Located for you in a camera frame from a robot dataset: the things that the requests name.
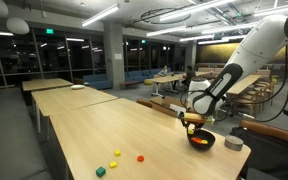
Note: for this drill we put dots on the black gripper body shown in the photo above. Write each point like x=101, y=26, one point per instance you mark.
x=194, y=124

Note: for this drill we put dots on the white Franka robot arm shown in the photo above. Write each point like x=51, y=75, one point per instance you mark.
x=254, y=50

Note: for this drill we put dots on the black bowl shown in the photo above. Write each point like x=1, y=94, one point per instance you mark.
x=200, y=147

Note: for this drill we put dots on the open brown cardboard box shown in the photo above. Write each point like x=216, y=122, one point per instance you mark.
x=164, y=106

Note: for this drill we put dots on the gray tape roll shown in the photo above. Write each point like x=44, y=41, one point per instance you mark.
x=233, y=143

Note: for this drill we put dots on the brown wooden chair back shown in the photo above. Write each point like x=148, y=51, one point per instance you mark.
x=144, y=102

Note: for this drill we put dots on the seated person dark shirt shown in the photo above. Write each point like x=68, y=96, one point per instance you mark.
x=189, y=75

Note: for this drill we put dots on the light wooden dining table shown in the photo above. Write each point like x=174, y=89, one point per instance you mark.
x=164, y=79

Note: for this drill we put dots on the wooden dining chair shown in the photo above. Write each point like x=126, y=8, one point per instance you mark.
x=250, y=100
x=270, y=90

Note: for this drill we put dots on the yellow round pouf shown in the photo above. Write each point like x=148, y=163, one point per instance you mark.
x=147, y=81

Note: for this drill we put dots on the seated person white shirt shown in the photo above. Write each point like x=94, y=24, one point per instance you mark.
x=164, y=70

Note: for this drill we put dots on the large light wooden table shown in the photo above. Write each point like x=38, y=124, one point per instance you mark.
x=244, y=84

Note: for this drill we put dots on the blue sofa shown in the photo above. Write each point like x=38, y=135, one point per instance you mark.
x=144, y=73
x=97, y=81

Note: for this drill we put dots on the low wooden bench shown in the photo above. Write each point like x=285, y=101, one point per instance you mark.
x=129, y=82

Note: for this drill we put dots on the yellow cube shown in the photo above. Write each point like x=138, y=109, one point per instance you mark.
x=113, y=165
x=117, y=153

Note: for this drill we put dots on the black chair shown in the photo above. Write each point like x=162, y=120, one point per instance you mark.
x=267, y=160

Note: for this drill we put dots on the long ceiling light strip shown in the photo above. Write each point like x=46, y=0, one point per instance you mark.
x=192, y=10
x=165, y=30
x=277, y=8
x=100, y=14
x=197, y=37

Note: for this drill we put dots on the green cube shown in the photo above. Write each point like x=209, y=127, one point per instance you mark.
x=100, y=172

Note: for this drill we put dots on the gray concrete column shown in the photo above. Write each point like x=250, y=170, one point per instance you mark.
x=114, y=53

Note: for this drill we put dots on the white plate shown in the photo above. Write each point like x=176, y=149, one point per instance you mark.
x=77, y=87

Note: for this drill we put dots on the green exit sign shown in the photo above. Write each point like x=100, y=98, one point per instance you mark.
x=49, y=30

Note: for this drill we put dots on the gray upholstered bench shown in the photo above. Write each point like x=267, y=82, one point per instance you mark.
x=7, y=133

